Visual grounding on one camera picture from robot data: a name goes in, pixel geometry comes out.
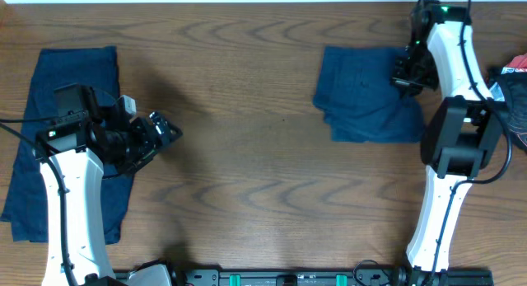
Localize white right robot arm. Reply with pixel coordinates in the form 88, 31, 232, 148
390, 0, 508, 275

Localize red black clothes pile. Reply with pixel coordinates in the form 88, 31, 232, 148
488, 54, 526, 152

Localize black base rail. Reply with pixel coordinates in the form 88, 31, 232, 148
169, 265, 494, 286

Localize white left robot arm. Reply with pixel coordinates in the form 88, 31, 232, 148
35, 84, 182, 285

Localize dark blue shorts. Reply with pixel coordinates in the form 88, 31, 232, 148
313, 46, 425, 143

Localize dark navy garment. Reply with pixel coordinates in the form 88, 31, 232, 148
0, 45, 135, 245

